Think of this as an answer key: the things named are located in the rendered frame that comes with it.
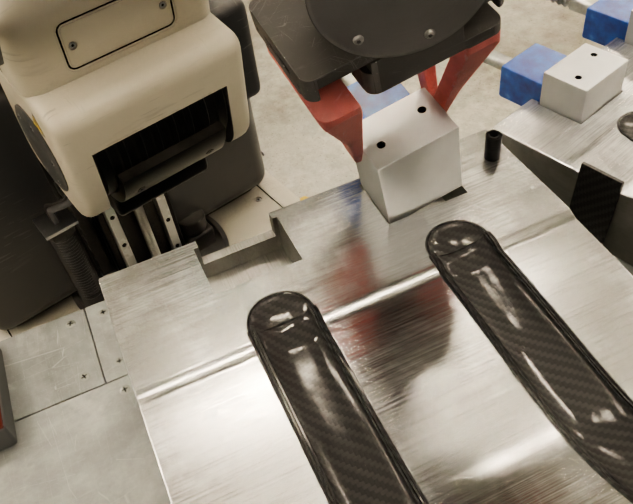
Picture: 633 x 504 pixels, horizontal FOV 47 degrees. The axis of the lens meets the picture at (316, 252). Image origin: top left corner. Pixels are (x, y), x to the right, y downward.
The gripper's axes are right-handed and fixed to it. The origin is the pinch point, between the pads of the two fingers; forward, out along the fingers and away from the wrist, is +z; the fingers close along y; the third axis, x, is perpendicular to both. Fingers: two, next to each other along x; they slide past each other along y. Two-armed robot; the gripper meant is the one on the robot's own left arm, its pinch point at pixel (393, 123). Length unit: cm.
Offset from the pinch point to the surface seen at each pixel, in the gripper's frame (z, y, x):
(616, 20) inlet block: 12.8, 24.0, 8.9
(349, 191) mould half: 4.6, -3.3, 0.6
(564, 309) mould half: 4.1, 2.4, -12.7
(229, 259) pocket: 5.2, -11.7, 0.7
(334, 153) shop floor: 113, 21, 90
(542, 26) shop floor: 129, 97, 109
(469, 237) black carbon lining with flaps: 4.7, 0.9, -6.1
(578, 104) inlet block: 10.0, 14.8, 1.7
